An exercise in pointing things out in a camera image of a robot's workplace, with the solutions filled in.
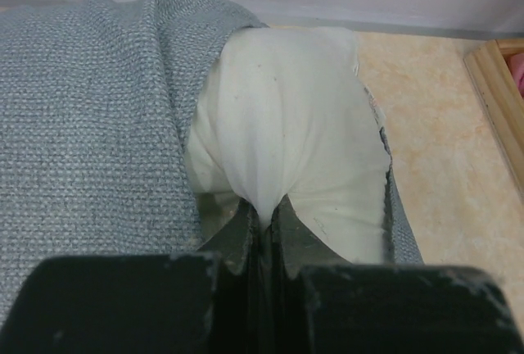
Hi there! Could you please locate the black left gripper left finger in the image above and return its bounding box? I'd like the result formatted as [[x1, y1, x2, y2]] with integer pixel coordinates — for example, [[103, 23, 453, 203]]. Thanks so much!
[[1, 202, 259, 353]]

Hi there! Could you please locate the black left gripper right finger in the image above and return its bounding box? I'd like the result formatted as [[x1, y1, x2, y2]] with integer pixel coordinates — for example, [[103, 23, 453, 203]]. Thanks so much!
[[272, 199, 523, 353]]

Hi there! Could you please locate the white pillow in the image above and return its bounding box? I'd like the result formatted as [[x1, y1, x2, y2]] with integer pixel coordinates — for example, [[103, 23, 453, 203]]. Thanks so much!
[[185, 27, 391, 264]]

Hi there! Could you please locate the grey-blue pillowcase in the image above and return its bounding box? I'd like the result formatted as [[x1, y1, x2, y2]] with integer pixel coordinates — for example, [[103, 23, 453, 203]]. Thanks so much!
[[1, 0, 422, 318]]

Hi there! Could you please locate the pink shirt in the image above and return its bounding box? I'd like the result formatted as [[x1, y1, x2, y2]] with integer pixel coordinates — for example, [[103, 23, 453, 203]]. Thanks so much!
[[511, 53, 524, 96]]

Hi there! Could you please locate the wooden clothes rack frame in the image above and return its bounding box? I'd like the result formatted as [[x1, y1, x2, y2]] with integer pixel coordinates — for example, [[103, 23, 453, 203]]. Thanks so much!
[[464, 38, 523, 188]]

